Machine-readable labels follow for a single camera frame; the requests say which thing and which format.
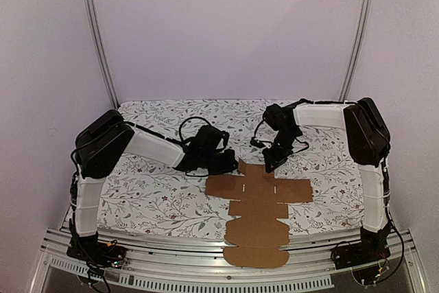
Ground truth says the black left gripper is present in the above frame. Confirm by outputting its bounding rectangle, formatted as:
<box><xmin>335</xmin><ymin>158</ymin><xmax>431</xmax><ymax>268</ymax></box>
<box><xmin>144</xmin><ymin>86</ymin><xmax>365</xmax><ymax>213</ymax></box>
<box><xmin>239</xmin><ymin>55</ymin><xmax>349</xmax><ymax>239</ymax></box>
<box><xmin>200</xmin><ymin>150</ymin><xmax>240</xmax><ymax>176</ymax></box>

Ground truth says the brown cardboard box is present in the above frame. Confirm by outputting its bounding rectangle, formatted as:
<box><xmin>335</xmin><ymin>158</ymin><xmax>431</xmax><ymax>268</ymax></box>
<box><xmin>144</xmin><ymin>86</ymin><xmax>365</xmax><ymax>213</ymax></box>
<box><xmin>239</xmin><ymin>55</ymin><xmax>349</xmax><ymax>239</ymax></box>
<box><xmin>205</xmin><ymin>161</ymin><xmax>313</xmax><ymax>268</ymax></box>

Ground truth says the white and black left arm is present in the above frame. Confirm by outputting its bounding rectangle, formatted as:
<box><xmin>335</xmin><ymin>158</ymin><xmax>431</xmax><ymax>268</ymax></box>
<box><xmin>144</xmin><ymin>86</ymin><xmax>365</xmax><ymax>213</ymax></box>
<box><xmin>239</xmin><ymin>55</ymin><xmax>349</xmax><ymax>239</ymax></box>
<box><xmin>67</xmin><ymin>110</ymin><xmax>238</xmax><ymax>268</ymax></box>

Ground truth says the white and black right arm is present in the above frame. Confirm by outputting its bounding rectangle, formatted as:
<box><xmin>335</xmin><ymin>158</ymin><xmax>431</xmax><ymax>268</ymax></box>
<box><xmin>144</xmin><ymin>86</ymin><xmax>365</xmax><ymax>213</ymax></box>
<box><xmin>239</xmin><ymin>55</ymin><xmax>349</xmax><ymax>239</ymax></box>
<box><xmin>262</xmin><ymin>97</ymin><xmax>392</xmax><ymax>269</ymax></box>

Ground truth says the floral patterned table mat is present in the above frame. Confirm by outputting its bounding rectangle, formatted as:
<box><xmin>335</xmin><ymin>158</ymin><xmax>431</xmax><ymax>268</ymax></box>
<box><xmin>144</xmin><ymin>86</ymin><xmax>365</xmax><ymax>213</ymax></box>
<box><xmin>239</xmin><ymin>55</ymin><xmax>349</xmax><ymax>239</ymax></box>
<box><xmin>63</xmin><ymin>98</ymin><xmax>378</xmax><ymax>241</ymax></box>

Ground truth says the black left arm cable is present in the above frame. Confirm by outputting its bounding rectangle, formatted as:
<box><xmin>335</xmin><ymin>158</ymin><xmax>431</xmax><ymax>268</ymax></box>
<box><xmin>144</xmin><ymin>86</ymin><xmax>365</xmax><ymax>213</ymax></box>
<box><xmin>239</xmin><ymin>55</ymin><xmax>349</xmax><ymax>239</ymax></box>
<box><xmin>178</xmin><ymin>116</ymin><xmax>213</xmax><ymax>146</ymax></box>

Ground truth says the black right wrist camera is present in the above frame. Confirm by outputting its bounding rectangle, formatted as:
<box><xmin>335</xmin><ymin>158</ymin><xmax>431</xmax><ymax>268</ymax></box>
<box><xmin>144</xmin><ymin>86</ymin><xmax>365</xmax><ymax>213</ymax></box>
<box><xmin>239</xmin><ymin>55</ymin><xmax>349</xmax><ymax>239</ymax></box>
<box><xmin>263</xmin><ymin>104</ymin><xmax>293</xmax><ymax>131</ymax></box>

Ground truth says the aluminium front rail base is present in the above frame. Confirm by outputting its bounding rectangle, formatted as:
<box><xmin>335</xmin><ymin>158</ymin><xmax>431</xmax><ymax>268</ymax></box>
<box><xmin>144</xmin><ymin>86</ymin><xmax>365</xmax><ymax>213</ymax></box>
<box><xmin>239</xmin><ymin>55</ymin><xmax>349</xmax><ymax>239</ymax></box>
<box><xmin>27</xmin><ymin>228</ymin><xmax>429</xmax><ymax>292</ymax></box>

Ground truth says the right aluminium frame post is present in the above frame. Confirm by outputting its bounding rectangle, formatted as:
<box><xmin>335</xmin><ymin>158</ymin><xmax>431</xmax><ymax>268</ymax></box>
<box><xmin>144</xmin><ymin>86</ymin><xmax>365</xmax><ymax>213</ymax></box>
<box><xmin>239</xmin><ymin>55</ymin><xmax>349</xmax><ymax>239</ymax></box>
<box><xmin>338</xmin><ymin>0</ymin><xmax>372</xmax><ymax>102</ymax></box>

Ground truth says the aluminium frame post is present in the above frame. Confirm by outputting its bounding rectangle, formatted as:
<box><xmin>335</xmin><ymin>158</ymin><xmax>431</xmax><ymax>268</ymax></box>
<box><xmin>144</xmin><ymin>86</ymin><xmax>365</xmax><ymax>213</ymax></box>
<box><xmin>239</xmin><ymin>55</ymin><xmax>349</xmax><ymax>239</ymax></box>
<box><xmin>338</xmin><ymin>0</ymin><xmax>372</xmax><ymax>102</ymax></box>
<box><xmin>84</xmin><ymin>0</ymin><xmax>120</xmax><ymax>108</ymax></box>

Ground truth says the left aluminium frame post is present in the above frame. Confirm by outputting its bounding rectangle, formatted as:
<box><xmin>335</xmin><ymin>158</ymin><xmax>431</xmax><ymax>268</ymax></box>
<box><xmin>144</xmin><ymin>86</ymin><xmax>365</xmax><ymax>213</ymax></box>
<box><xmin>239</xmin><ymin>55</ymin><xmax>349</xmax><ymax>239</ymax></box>
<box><xmin>84</xmin><ymin>0</ymin><xmax>120</xmax><ymax>108</ymax></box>

